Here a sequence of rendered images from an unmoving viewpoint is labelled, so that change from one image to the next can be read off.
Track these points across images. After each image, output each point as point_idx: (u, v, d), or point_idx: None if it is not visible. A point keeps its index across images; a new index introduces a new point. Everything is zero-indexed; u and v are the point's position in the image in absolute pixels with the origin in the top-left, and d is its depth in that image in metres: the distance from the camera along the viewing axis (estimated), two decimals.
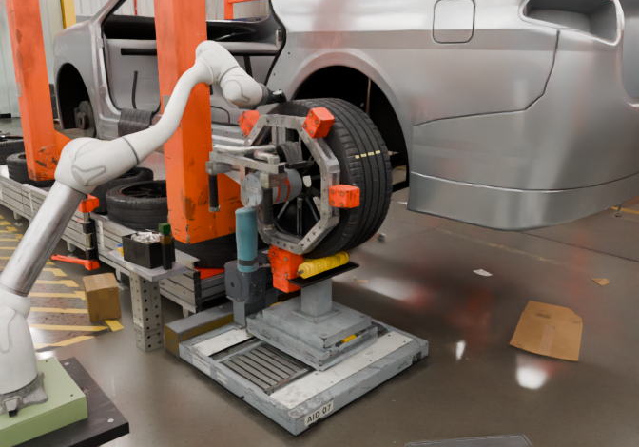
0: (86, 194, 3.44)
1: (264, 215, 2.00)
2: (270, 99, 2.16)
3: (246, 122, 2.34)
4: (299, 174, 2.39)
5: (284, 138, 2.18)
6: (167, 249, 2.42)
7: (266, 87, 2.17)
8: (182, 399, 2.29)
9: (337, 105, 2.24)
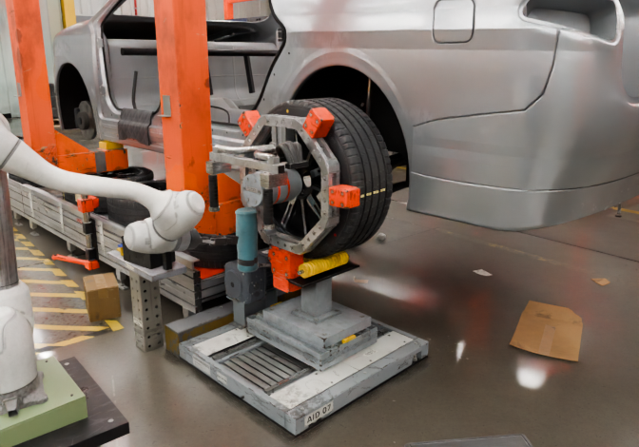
0: (86, 194, 3.44)
1: (264, 215, 2.00)
2: None
3: (246, 122, 2.34)
4: (300, 170, 2.38)
5: (284, 138, 2.18)
6: None
7: None
8: (182, 399, 2.29)
9: (359, 127, 2.18)
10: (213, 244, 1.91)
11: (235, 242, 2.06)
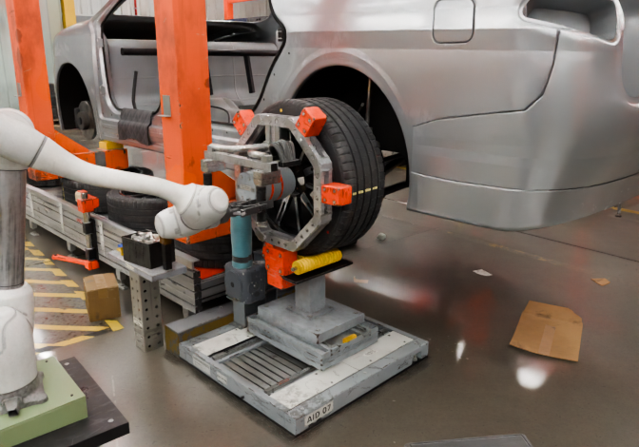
0: (86, 194, 3.44)
1: (258, 212, 2.04)
2: (226, 221, 1.91)
3: (241, 121, 2.38)
4: (294, 168, 2.41)
5: (279, 137, 2.21)
6: (167, 249, 2.42)
7: None
8: (182, 399, 2.29)
9: (352, 126, 2.21)
10: None
11: None
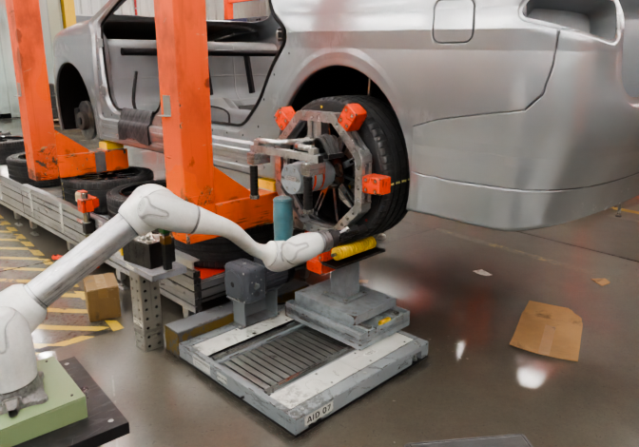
0: (86, 194, 3.44)
1: (304, 201, 2.20)
2: (338, 239, 2.25)
3: (282, 117, 2.54)
4: (332, 162, 2.58)
5: (320, 131, 2.38)
6: (167, 249, 2.42)
7: (331, 229, 2.27)
8: (182, 399, 2.29)
9: (389, 122, 2.38)
10: None
11: (361, 227, 2.42)
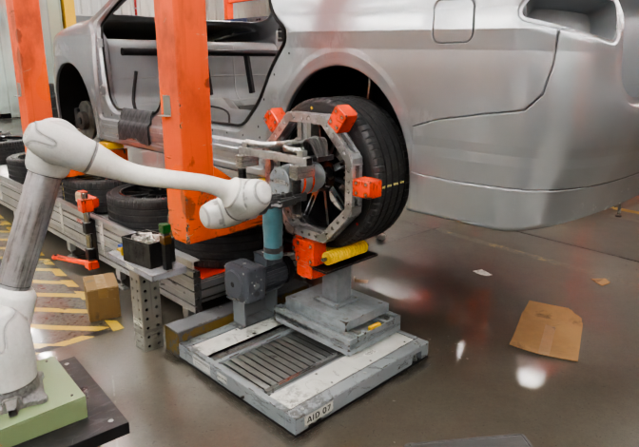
0: (86, 194, 3.44)
1: (293, 204, 2.14)
2: (264, 212, 2.02)
3: (272, 118, 2.49)
4: (322, 164, 2.52)
5: (310, 133, 2.32)
6: (167, 249, 2.42)
7: None
8: (182, 399, 2.29)
9: (380, 124, 2.32)
10: None
11: None
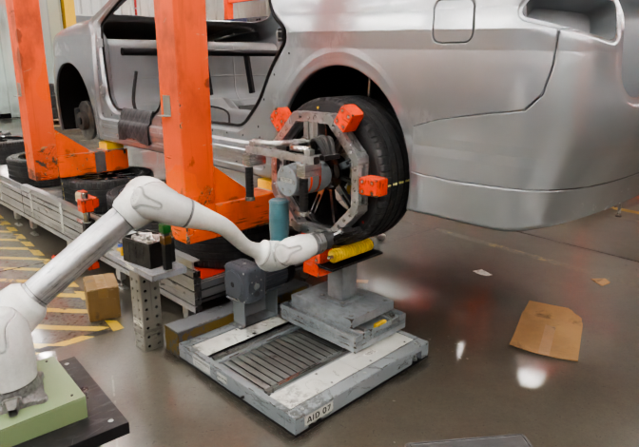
0: (86, 194, 3.44)
1: (300, 203, 2.17)
2: (332, 241, 2.22)
3: (279, 118, 2.51)
4: (328, 163, 2.55)
5: (317, 132, 2.35)
6: (167, 249, 2.42)
7: (325, 231, 2.24)
8: (182, 399, 2.29)
9: (386, 123, 2.35)
10: None
11: (356, 228, 2.39)
